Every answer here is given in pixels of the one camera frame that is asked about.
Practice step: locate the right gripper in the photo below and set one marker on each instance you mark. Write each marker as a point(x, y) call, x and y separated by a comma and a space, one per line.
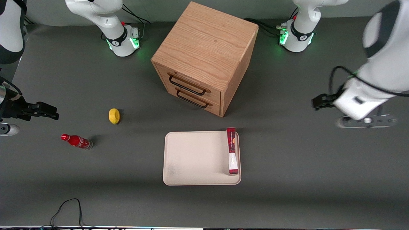
point(14, 108)

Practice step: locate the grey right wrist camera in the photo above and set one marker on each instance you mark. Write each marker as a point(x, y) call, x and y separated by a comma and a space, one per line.
point(9, 129)

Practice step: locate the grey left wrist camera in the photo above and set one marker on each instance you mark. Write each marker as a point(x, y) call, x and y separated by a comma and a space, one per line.
point(367, 121)

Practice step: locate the yellow lemon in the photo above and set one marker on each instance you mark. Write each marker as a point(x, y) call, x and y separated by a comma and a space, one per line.
point(114, 116)

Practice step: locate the wooden wide drawer front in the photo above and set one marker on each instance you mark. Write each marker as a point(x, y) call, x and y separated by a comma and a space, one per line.
point(216, 95)

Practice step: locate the wooden drawer cabinet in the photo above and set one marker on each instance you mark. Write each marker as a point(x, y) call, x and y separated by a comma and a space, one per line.
point(207, 41)

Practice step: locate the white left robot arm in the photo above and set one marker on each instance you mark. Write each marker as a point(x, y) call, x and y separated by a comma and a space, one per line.
point(389, 48)

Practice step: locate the red cola bottle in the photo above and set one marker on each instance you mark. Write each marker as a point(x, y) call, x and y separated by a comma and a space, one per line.
point(76, 141)

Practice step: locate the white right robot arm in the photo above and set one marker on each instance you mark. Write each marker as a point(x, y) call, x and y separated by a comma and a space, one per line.
point(96, 12)

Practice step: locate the wooden narrow drawer front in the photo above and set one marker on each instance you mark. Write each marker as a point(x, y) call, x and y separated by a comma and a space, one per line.
point(216, 109)

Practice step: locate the red cookie box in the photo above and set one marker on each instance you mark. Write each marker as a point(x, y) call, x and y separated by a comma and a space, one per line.
point(232, 153)

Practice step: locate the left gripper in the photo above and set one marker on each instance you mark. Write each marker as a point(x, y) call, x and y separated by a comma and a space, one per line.
point(326, 100)

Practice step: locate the white rectangular tray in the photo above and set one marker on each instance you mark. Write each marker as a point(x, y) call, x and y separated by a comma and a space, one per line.
point(195, 158)

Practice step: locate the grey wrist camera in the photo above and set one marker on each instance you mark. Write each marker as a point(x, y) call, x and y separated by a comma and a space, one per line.
point(9, 129)
point(367, 121)

